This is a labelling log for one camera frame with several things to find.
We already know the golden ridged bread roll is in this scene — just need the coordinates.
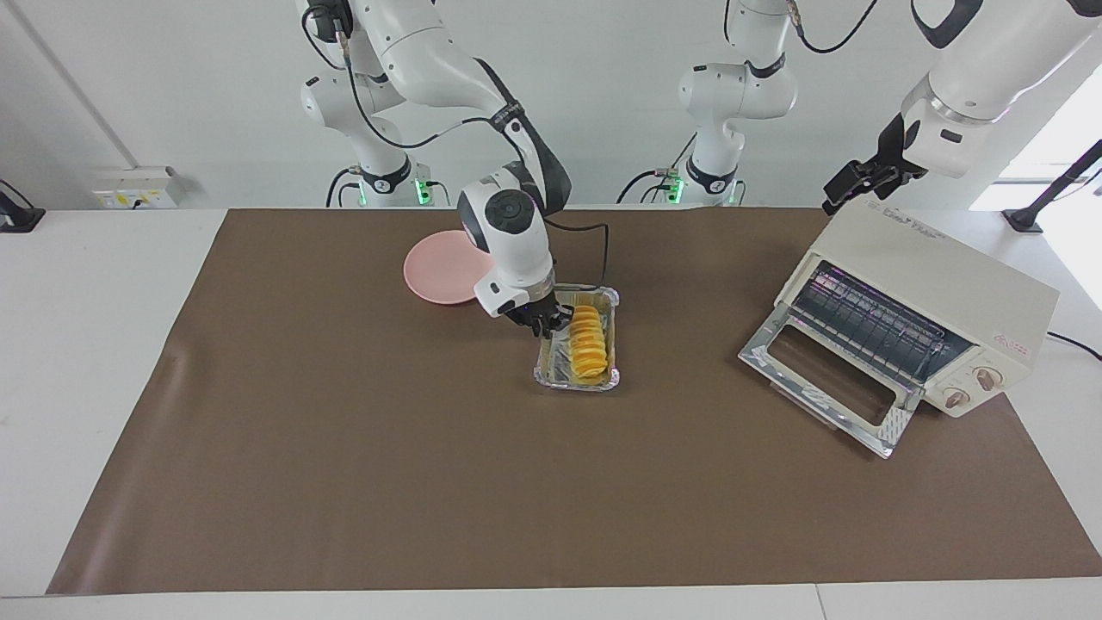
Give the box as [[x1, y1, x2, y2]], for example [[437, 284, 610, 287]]
[[566, 304, 610, 383]]

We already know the aluminium foil tray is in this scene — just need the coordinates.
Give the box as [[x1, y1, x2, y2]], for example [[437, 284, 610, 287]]
[[532, 284, 622, 394]]

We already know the cream toaster oven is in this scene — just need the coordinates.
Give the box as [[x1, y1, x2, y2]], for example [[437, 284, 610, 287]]
[[775, 207, 1062, 420]]

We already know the glass oven door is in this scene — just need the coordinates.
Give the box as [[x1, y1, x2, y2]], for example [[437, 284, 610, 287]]
[[738, 310, 924, 460]]

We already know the pink round plate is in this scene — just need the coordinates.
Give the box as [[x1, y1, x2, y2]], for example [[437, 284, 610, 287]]
[[403, 230, 497, 306]]

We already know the long black stand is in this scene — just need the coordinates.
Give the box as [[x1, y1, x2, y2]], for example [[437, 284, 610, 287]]
[[1003, 138, 1102, 235]]

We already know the brown table mat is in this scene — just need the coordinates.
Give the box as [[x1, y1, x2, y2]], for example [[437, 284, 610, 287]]
[[47, 207, 1102, 595]]

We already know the short black stand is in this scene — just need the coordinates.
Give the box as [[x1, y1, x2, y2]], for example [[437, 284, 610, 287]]
[[0, 178, 46, 233]]

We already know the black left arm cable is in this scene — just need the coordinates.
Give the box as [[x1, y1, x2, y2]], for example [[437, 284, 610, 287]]
[[788, 0, 879, 54]]

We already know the oven wire rack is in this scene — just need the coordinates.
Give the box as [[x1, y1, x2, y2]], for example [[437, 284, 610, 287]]
[[790, 261, 976, 388]]

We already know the left arm base cable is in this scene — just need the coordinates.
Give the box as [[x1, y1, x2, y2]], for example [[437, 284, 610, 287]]
[[616, 129, 700, 205]]

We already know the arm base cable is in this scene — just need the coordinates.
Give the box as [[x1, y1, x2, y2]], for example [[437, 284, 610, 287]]
[[616, 129, 700, 205], [325, 166, 362, 208]]

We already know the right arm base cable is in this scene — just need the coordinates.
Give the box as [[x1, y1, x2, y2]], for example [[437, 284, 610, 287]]
[[325, 166, 362, 208]]

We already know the black oven power cable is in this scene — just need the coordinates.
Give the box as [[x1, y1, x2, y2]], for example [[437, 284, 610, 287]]
[[1046, 330, 1102, 361]]

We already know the white wall socket box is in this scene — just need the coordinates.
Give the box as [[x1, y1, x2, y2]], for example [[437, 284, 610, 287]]
[[93, 168, 183, 210]]

